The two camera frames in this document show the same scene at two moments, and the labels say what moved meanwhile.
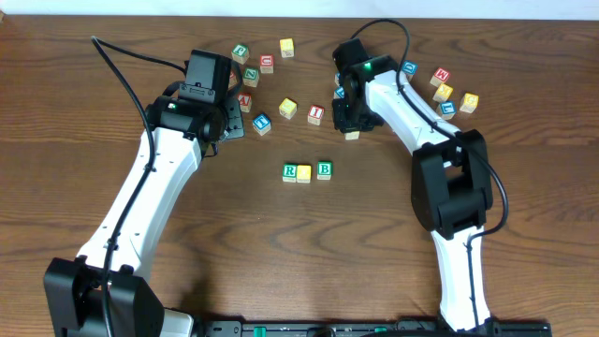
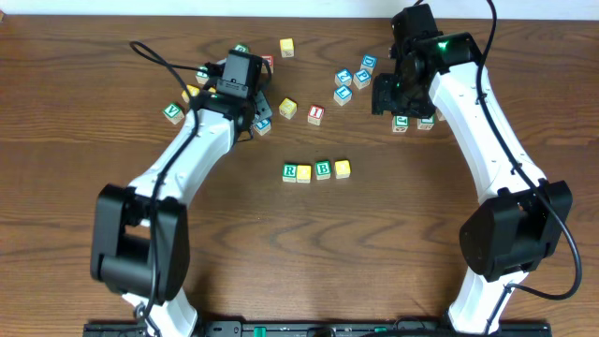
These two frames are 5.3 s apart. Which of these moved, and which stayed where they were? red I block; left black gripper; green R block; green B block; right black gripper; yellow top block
Moved: left black gripper; right black gripper
Stayed: green R block; yellow top block; red I block; green B block
